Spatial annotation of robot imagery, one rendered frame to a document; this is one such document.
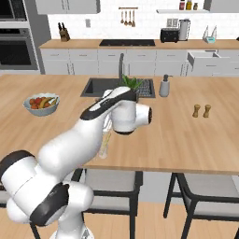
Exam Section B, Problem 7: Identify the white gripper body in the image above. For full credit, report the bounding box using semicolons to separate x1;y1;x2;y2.
103;115;114;134

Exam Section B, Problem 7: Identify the open white drawer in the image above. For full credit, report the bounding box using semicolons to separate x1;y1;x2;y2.
187;50;222;77

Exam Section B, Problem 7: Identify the dark sink basin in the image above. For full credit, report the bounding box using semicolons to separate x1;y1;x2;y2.
80;77;156;99

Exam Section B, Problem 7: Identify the green potted plant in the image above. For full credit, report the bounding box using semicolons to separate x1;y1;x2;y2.
120;74;145;93

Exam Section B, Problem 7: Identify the grey sink tap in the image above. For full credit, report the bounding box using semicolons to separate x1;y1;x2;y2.
118;52;126;83

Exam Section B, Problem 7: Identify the black chair grey seat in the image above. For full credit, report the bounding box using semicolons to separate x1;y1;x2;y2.
70;168;145;239
162;172;239;239

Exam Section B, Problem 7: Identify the yellow banana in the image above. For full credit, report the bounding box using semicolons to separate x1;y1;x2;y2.
37;96;58;109

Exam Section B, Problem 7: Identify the grey base cupboard run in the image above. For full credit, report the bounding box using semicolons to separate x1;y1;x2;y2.
39;48;239;77

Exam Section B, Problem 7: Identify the grey soap dispenser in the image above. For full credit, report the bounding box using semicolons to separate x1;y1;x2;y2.
159;74;174;98

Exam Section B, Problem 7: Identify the pale blue fruit bowl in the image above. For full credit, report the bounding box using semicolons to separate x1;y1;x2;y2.
22;92;61;118

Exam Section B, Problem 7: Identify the red and orange fruit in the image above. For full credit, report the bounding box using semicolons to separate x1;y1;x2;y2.
29;96;51;110

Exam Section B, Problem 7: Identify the black hob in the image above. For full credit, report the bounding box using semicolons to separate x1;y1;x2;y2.
99;38;156;48

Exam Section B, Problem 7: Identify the wooden shaker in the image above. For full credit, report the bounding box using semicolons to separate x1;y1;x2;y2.
203;104;212;119
191;104;201;119

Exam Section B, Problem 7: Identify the wooden knife block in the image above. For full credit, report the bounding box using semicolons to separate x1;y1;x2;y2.
57;21;71;43

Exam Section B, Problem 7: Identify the black toaster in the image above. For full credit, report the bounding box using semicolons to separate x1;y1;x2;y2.
160;27;180;44

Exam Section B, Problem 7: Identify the silver kettle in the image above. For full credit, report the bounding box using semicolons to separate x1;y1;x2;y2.
177;19;191;42

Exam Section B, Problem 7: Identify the black microwave oven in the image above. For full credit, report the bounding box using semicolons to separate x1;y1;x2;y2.
0;0;28;22

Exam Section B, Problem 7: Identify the steel wall oven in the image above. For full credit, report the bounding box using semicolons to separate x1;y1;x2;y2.
0;21;41;72

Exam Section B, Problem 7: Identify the grey wall socket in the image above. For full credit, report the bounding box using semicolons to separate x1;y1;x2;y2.
166;18;179;28

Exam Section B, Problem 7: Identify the grey wall cupboard run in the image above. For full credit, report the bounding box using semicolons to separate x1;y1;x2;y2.
35;0;102;16

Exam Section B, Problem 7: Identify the wire stand teal base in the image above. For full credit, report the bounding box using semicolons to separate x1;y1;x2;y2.
202;25;218;44

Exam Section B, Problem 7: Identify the white wall shelf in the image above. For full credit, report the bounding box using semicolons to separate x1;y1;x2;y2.
156;8;210;14

